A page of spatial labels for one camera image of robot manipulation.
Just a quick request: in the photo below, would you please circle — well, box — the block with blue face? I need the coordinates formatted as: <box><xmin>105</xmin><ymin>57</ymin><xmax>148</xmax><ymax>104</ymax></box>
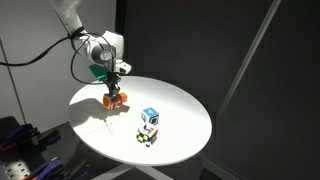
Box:
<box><xmin>140</xmin><ymin>107</ymin><xmax>160</xmax><ymax>126</ymax></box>

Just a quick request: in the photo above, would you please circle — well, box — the black workbench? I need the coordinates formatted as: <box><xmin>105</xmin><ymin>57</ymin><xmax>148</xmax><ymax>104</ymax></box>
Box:
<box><xmin>0</xmin><ymin>115</ymin><xmax>121</xmax><ymax>180</ymax></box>

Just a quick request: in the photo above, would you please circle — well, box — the purple spring clamp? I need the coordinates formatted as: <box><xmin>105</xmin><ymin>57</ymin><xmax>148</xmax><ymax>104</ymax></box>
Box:
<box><xmin>22</xmin><ymin>158</ymin><xmax>91</xmax><ymax>180</ymax></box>
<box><xmin>0</xmin><ymin>123</ymin><xmax>63</xmax><ymax>153</ymax></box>

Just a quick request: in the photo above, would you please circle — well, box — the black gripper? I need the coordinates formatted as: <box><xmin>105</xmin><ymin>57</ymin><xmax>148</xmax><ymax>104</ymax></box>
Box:
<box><xmin>105</xmin><ymin>71</ymin><xmax>122</xmax><ymax>98</ymax></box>

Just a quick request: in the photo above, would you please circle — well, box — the perforated metal plate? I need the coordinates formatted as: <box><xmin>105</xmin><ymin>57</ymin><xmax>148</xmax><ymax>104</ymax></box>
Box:
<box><xmin>0</xmin><ymin>159</ymin><xmax>33</xmax><ymax>180</ymax></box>

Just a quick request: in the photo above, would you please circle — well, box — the black yellow white cube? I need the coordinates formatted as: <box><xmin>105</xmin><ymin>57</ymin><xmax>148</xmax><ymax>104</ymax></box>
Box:
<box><xmin>135</xmin><ymin>123</ymin><xmax>160</xmax><ymax>148</ymax></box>

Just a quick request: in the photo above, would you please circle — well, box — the black vertical post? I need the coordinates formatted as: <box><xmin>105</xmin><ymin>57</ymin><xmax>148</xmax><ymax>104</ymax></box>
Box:
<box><xmin>113</xmin><ymin>0</ymin><xmax>130</xmax><ymax>77</ymax></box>

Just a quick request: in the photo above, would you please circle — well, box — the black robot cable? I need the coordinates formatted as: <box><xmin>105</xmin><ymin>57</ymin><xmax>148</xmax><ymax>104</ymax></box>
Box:
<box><xmin>0</xmin><ymin>25</ymin><xmax>118</xmax><ymax>86</ymax></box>

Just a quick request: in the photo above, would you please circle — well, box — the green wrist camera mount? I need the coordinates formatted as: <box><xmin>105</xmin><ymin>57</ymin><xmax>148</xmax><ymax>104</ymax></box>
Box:
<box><xmin>88</xmin><ymin>63</ymin><xmax>113</xmax><ymax>84</ymax></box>

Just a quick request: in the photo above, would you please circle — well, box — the block with orange circle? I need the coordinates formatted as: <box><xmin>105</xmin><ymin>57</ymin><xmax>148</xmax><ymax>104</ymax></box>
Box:
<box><xmin>102</xmin><ymin>92</ymin><xmax>122</xmax><ymax>111</ymax></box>

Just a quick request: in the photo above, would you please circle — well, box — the white table base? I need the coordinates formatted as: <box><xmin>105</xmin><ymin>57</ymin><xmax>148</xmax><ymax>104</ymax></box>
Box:
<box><xmin>93</xmin><ymin>162</ymin><xmax>176</xmax><ymax>180</ymax></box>

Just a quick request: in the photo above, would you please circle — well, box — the light grey metal bar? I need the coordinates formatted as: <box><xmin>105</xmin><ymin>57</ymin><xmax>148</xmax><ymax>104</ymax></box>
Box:
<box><xmin>214</xmin><ymin>0</ymin><xmax>284</xmax><ymax>123</ymax></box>

